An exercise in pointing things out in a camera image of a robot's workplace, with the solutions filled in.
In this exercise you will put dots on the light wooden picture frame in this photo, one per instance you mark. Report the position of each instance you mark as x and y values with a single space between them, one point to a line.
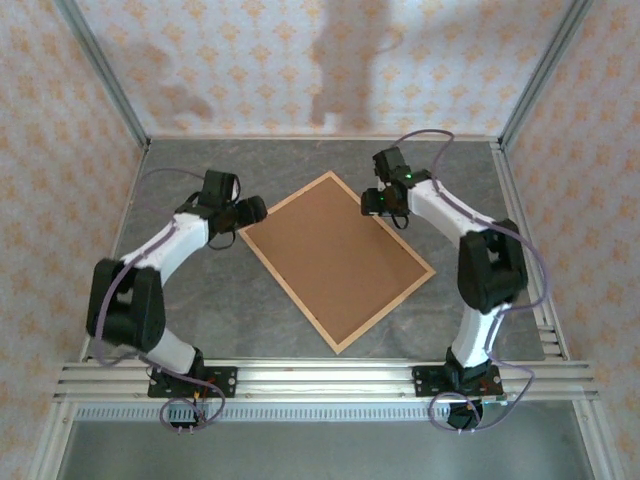
385 312

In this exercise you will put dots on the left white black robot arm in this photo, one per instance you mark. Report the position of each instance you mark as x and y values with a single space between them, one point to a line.
130 310

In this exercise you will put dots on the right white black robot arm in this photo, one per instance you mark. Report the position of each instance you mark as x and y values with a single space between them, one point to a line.
492 280

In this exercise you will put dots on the thin aluminium back bar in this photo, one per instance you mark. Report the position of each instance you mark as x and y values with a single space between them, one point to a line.
325 137

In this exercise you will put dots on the thin aluminium side strip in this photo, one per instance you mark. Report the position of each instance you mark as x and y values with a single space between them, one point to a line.
129 205

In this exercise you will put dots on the black connector box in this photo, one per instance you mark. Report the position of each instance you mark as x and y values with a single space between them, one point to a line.
462 417
182 419

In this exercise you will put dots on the grey metal sheet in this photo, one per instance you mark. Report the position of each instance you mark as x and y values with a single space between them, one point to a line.
320 450

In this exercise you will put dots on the aluminium lower leg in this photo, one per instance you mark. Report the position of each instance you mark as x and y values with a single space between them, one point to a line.
595 440
47 440

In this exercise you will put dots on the wide aluminium side rail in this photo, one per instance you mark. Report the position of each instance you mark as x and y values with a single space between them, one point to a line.
508 175

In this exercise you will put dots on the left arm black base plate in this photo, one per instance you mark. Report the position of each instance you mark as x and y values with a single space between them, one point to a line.
225 382

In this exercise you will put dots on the aluminium slotted mounting rail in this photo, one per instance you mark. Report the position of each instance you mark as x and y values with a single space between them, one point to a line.
325 380

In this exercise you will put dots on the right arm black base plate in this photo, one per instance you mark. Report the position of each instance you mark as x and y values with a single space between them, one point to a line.
425 382

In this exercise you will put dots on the aluminium corner post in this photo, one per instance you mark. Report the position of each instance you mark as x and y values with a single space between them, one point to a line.
542 75
106 75

